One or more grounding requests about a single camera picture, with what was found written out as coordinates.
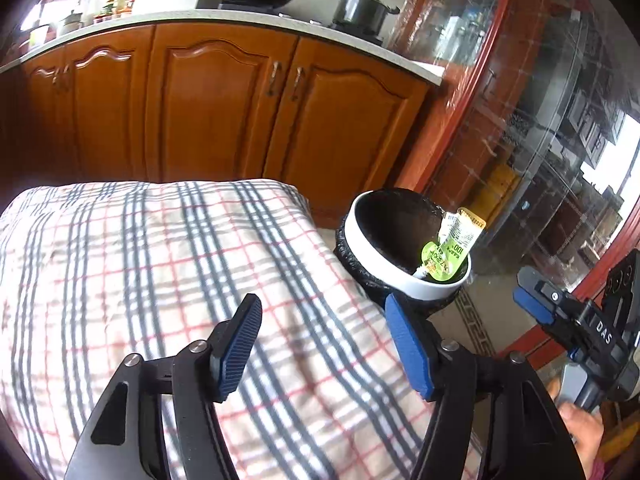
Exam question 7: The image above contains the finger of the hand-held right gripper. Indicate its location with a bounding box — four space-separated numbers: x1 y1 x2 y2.
517 266 568 306
513 287 563 333

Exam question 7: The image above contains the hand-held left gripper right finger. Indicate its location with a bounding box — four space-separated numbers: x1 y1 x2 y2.
384 293 587 480

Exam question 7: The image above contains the plaid tablecloth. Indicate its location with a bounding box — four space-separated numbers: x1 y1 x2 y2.
0 178 483 480

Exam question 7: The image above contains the row of condiment bottles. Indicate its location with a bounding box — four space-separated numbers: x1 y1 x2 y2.
94 0 139 23

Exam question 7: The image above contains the person's right hand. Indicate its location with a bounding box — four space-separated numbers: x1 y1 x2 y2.
547 375 608 468

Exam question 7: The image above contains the yellow box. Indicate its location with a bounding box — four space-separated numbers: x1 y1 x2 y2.
474 164 522 227

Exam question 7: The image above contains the small metal pot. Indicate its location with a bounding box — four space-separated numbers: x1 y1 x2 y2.
58 10 84 37

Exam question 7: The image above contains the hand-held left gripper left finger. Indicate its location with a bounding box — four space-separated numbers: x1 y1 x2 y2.
64 293 264 480

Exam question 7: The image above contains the wooden base cabinet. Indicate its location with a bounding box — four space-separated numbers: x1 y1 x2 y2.
0 22 433 231

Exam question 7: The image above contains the white kitchen countertop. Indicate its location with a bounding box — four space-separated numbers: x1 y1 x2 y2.
0 7 445 86

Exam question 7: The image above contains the gas stove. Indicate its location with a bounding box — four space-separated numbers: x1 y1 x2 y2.
217 2 387 45

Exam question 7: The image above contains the red framed glass door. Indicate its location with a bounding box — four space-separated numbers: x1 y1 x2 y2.
395 0 640 361

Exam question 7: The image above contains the white-rimmed bin with black bag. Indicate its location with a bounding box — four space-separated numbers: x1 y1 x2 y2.
334 187 473 317

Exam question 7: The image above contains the green pouch with gold end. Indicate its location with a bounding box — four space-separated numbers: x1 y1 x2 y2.
412 206 488 281

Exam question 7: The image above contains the green cup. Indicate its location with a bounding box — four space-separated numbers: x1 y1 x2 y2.
27 25 51 53

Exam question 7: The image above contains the steel cooking pot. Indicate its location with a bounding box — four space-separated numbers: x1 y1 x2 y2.
331 0 401 36

